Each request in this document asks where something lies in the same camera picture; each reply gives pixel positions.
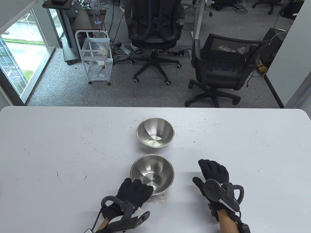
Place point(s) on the person's left hand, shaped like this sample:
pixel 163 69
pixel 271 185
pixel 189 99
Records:
pixel 133 191

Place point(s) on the person's right hand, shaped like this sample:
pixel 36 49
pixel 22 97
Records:
pixel 215 172

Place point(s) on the person's left forearm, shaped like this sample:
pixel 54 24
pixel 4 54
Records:
pixel 103 225

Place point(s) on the person's right forearm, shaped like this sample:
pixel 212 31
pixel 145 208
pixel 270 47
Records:
pixel 228 223

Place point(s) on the grey hand tracker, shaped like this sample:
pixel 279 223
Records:
pixel 227 194
pixel 126 218

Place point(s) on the black mesh office chair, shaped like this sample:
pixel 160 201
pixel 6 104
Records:
pixel 218 72

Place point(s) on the yellow object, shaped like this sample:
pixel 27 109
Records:
pixel 262 68

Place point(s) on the colourful packet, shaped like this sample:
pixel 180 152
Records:
pixel 227 49

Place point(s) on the white rolling cart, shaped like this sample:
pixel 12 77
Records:
pixel 97 72

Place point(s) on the black floor socket box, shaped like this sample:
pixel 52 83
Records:
pixel 177 53

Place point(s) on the small white item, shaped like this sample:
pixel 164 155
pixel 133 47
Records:
pixel 101 63

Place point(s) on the black computer tower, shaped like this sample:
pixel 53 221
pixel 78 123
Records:
pixel 274 46

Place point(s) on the white power strip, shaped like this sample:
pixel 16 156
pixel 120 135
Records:
pixel 125 50

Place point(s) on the cream item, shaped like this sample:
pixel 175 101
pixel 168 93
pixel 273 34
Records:
pixel 103 50

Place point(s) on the white desk leg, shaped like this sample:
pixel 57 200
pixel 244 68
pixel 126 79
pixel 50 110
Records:
pixel 198 24

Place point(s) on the black high-back office chair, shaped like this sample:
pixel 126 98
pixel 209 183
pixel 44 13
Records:
pixel 153 36

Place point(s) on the grey equipment stand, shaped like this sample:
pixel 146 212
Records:
pixel 69 48

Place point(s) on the black office chair base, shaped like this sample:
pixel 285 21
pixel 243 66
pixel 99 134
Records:
pixel 267 4

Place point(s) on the glass window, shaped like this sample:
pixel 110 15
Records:
pixel 21 55

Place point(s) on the small brown-top desk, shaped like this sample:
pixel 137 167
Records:
pixel 82 23

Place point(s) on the clear plastic water bottle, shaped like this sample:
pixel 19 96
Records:
pixel 97 18

